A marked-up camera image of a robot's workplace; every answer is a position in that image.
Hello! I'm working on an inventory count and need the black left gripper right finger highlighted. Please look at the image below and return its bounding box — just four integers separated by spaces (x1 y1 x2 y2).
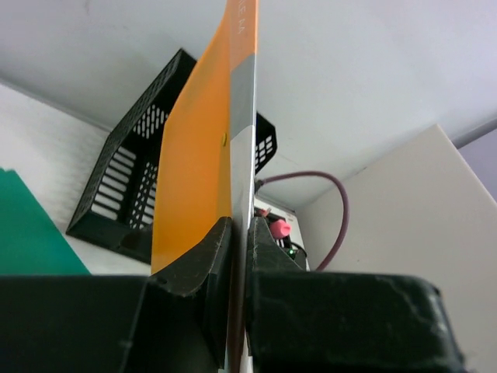
246 218 466 372

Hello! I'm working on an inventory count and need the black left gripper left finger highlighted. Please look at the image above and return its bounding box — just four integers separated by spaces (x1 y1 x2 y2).
1 217 232 372

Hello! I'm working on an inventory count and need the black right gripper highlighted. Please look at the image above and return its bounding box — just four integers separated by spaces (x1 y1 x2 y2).
277 239 308 270

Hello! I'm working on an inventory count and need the red clear pen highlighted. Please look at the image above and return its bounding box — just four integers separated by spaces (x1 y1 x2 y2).
259 208 271 218

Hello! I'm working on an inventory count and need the orange folder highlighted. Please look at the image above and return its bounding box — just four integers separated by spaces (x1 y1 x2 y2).
151 1 258 372

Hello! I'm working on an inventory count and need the black pen holder box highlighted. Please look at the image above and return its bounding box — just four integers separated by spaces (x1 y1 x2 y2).
254 207 280 235

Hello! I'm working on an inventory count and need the black mesh file organizer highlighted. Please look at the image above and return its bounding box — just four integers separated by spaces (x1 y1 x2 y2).
67 50 276 272

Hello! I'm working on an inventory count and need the green folder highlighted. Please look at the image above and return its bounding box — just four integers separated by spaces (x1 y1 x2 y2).
1 169 89 275

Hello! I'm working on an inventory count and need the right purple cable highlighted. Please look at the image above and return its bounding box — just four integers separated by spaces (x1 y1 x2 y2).
255 170 349 272

